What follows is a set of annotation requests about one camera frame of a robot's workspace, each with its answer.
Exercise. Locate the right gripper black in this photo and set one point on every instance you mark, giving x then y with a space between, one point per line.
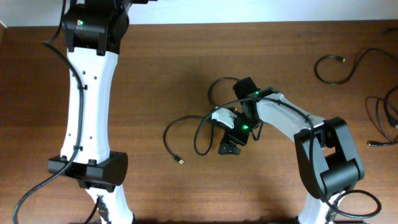
234 133

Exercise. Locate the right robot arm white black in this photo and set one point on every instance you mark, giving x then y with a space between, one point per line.
328 160

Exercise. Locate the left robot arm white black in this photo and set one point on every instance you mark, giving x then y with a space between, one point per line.
93 31

